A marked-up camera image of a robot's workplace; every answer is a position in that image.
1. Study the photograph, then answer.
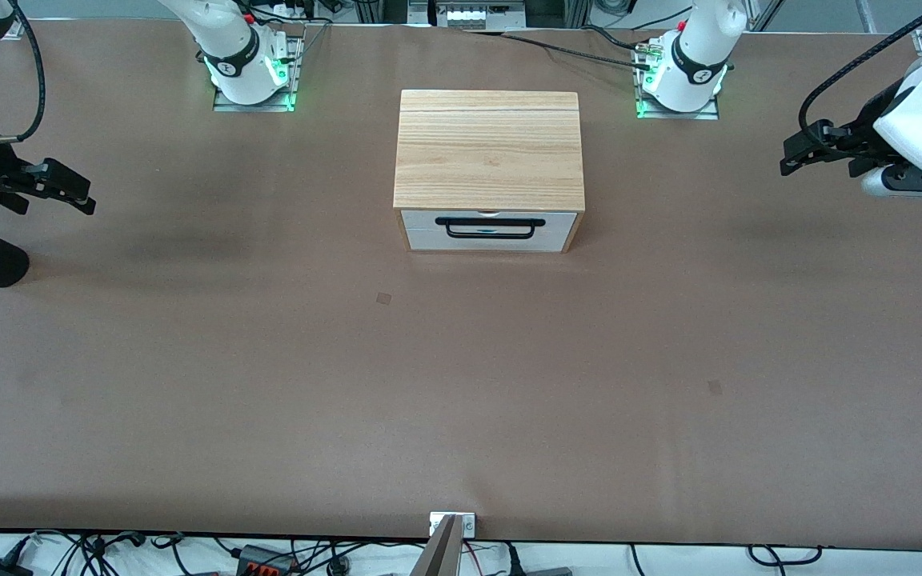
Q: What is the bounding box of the black metal drawer handle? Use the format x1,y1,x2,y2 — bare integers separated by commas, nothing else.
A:
435,217,547,240

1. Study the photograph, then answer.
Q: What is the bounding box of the white-fronted wooden drawer with notch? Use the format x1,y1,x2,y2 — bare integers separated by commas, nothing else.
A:
401,210,579,234

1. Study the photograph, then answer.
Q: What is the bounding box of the wooden drawer cabinet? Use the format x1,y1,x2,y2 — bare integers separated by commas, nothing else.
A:
393,90,586,254

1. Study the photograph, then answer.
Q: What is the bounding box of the white power strip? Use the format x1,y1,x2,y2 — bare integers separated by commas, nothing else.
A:
435,0,527,30

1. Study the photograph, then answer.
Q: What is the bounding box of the orange and black connector block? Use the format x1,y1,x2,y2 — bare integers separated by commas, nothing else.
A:
237,545,299,576

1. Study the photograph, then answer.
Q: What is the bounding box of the brown table cover mat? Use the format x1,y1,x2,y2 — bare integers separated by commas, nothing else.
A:
0,19,922,553

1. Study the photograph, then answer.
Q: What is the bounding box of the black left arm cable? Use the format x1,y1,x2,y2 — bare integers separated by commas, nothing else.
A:
799,0,922,154

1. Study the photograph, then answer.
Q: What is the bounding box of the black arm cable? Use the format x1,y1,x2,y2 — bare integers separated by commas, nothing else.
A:
0,0,47,145
799,0,922,154

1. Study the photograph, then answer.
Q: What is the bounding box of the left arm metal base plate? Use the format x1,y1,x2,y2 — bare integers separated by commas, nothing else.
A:
635,40,723,122

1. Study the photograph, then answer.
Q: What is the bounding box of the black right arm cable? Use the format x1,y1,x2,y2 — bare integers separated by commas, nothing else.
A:
0,0,47,145

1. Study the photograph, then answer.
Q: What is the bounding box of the short black table cable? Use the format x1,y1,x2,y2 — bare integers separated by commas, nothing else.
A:
583,25,654,52

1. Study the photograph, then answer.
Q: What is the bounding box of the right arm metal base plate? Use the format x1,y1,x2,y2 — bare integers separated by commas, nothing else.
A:
212,35,304,114

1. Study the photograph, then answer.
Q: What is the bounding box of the long black table cable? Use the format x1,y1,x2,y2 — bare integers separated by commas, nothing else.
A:
461,30,652,71

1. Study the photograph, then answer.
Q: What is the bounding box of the thin grey cable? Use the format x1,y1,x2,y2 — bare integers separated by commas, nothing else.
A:
291,22,331,82

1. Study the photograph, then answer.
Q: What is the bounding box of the black looped cable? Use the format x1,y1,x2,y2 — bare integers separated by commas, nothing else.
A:
748,545,824,566

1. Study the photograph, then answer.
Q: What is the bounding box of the small metal edge bracket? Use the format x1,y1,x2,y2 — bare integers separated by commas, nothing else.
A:
429,512,477,538

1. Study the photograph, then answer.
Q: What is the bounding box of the grey metal post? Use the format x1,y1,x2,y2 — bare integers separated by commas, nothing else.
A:
409,514,463,576

